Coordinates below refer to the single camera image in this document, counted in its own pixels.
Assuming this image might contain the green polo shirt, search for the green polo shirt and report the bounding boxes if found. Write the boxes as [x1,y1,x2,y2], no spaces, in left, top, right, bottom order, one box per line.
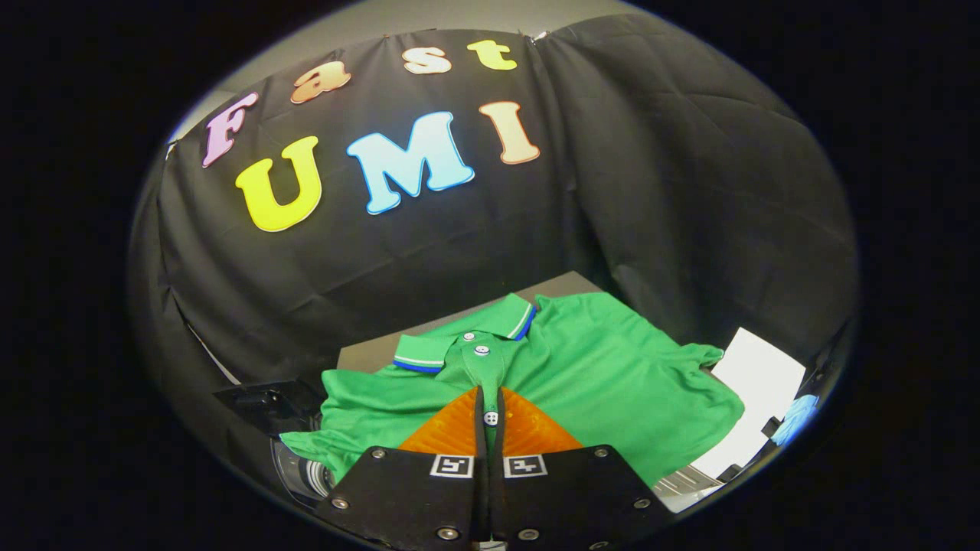
[279,292,746,487]

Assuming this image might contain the beige cabinet with dark top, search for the beige cabinet with dark top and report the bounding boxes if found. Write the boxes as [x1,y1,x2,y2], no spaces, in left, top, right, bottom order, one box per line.
[337,270,613,376]

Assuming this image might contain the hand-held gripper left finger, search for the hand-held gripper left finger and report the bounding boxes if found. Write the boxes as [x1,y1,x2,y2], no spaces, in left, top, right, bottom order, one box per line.
[314,386,489,551]

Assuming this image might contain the dark washing machine lid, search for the dark washing machine lid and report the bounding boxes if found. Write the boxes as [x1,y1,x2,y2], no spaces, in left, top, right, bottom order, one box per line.
[214,380,328,439]

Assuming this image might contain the light blue object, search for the light blue object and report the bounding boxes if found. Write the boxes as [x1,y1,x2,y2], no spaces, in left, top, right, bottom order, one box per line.
[769,393,821,447]

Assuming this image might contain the white flat panel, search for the white flat panel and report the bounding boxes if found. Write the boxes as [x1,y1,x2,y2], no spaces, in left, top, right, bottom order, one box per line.
[691,328,807,480]

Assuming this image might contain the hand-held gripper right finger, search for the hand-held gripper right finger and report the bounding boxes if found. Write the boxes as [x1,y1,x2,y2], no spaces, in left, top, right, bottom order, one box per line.
[490,386,676,551]

